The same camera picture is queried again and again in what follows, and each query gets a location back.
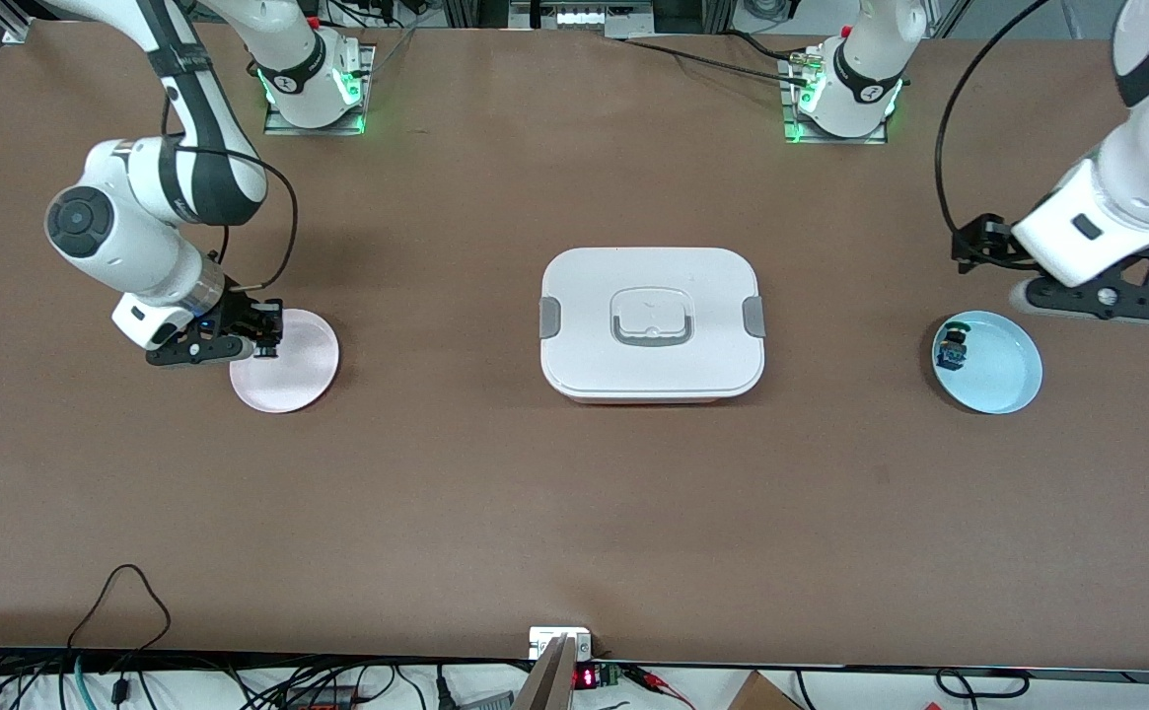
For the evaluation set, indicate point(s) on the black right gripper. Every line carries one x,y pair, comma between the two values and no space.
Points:
236,311

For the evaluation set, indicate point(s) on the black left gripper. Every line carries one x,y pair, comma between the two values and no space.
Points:
990,240

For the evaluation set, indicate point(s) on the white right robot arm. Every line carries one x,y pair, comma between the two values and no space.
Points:
120,237

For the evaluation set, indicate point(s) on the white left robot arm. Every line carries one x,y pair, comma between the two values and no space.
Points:
1136,177

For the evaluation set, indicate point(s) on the pink round plate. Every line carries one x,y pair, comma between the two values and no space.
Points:
293,375

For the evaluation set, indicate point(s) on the light blue round plate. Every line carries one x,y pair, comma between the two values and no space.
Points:
998,370

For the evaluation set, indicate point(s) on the white power outlet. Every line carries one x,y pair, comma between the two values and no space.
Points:
544,636

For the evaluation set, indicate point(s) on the grey metal bar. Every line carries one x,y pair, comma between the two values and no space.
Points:
549,685

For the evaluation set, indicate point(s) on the red digit display module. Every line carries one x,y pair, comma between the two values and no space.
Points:
585,678

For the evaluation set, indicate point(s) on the green circuit board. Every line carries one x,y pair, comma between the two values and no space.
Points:
610,675

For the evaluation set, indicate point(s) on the brown cardboard piece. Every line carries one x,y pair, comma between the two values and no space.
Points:
761,695

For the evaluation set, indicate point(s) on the green blue switch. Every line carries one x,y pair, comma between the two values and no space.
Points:
952,347

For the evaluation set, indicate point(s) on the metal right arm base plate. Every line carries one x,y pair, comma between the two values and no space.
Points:
283,125

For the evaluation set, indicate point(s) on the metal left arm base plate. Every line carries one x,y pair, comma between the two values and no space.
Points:
801,135

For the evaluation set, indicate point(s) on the aluminium frame structure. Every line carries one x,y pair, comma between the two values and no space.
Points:
633,20

